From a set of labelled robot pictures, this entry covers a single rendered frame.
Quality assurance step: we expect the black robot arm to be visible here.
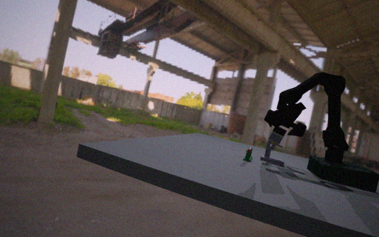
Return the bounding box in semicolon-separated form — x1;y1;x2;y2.
270;72;349;164

